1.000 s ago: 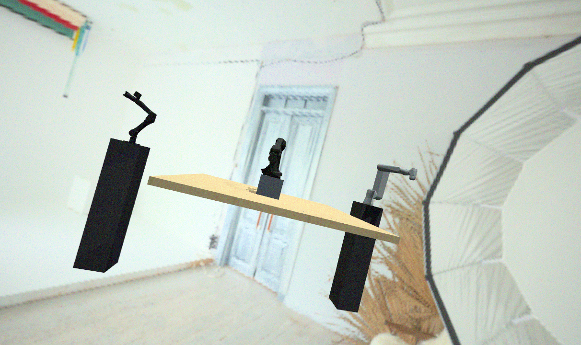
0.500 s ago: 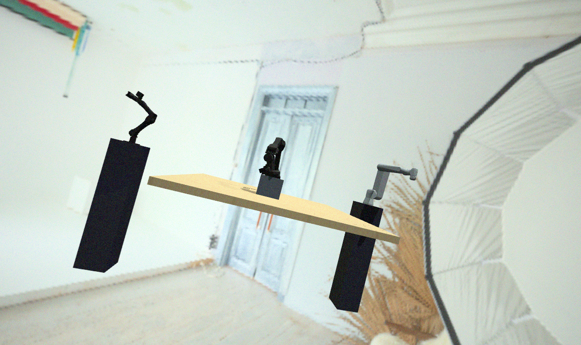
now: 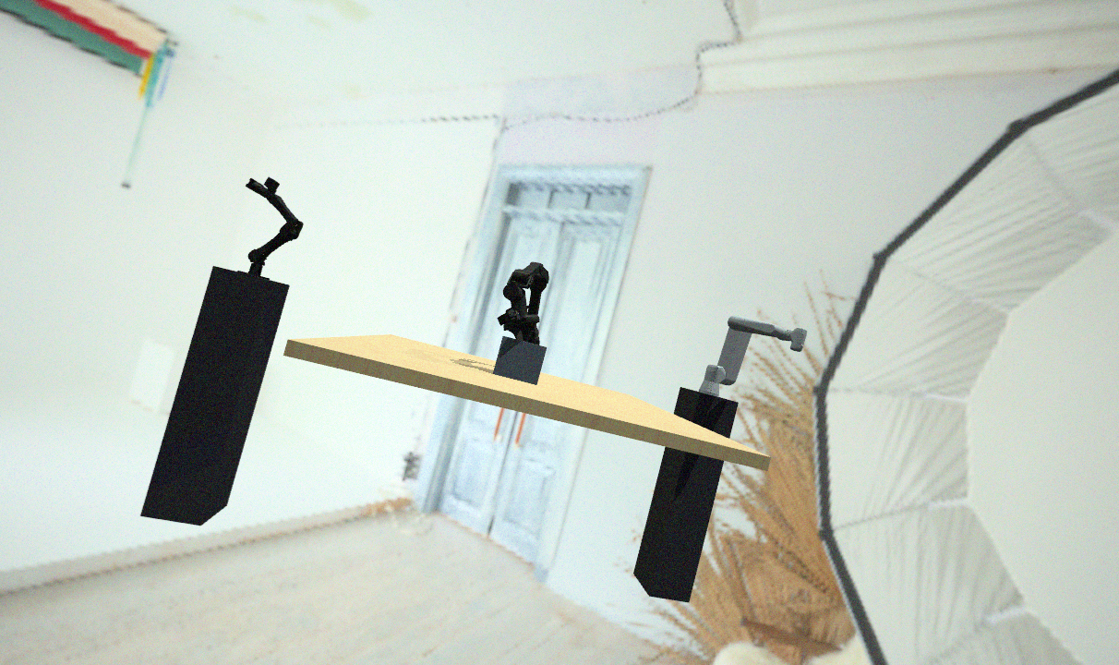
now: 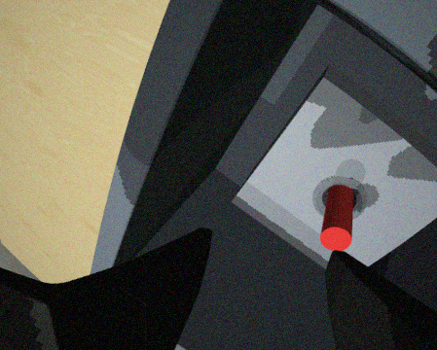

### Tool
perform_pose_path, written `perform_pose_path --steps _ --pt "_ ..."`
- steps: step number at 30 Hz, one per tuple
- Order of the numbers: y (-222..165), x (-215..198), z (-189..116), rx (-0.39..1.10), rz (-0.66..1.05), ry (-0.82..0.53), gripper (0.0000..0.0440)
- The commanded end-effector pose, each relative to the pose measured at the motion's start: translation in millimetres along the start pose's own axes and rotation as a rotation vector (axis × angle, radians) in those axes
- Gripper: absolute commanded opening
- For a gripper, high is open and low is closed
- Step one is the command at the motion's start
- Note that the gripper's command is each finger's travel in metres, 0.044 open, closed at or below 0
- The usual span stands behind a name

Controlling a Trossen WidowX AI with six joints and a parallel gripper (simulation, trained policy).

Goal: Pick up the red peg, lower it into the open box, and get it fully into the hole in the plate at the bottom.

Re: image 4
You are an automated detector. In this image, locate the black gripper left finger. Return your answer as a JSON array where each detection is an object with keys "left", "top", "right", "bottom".
[{"left": 0, "top": 228, "right": 213, "bottom": 350}]

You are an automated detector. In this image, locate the dark red peg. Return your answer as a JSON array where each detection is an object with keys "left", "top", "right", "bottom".
[{"left": 319, "top": 186, "right": 354, "bottom": 250}]

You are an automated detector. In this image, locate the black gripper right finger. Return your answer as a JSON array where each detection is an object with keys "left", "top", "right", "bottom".
[{"left": 324, "top": 250, "right": 437, "bottom": 350}]

